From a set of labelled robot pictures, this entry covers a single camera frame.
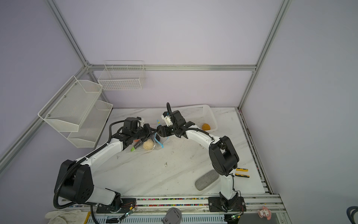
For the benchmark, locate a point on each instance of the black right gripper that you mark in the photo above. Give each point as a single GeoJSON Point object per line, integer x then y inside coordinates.
{"type": "Point", "coordinates": [164, 131]}

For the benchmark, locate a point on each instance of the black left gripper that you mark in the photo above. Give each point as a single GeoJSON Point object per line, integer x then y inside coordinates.
{"type": "Point", "coordinates": [149, 130]}

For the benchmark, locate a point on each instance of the dark purple toy eggplant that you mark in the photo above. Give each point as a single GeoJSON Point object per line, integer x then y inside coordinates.
{"type": "Point", "coordinates": [136, 145]}

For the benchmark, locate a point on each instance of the cream toy potato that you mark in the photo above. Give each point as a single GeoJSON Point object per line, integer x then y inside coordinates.
{"type": "Point", "coordinates": [149, 145]}

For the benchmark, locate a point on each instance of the yellow-brown toy potato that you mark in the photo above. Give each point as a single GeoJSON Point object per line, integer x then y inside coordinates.
{"type": "Point", "coordinates": [206, 127]}

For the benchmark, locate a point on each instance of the clear zip bag blue zipper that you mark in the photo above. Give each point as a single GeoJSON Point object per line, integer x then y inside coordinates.
{"type": "Point", "coordinates": [151, 135]}

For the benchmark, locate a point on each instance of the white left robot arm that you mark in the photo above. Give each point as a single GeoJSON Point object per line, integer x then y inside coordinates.
{"type": "Point", "coordinates": [75, 184]}

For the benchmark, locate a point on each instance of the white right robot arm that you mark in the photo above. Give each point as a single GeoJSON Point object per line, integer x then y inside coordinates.
{"type": "Point", "coordinates": [222, 154]}

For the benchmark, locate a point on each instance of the white plastic perforated basket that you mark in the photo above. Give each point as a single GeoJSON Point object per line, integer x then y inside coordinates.
{"type": "Point", "coordinates": [200, 115]}

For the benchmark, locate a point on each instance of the white mesh two-tier shelf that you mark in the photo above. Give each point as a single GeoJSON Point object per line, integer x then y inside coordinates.
{"type": "Point", "coordinates": [77, 112]}

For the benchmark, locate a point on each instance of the grey oval stone pad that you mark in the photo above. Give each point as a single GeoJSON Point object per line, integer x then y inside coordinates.
{"type": "Point", "coordinates": [206, 180]}

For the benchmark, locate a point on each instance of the grey plastic device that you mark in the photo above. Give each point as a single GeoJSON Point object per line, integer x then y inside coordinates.
{"type": "Point", "coordinates": [173, 216]}

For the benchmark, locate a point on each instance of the pink plush toy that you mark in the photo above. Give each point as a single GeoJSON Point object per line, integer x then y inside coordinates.
{"type": "Point", "coordinates": [264, 212]}

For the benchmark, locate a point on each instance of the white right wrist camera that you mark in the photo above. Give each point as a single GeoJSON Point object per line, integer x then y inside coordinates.
{"type": "Point", "coordinates": [167, 118]}

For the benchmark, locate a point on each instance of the white wire wall basket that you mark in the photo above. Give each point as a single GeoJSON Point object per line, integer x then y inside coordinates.
{"type": "Point", "coordinates": [120, 75]}

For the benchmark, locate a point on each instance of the yellow handled pliers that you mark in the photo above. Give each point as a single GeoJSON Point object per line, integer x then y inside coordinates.
{"type": "Point", "coordinates": [241, 172]}

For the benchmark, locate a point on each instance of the aluminium rail base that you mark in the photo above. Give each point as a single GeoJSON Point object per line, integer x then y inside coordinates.
{"type": "Point", "coordinates": [195, 204]}

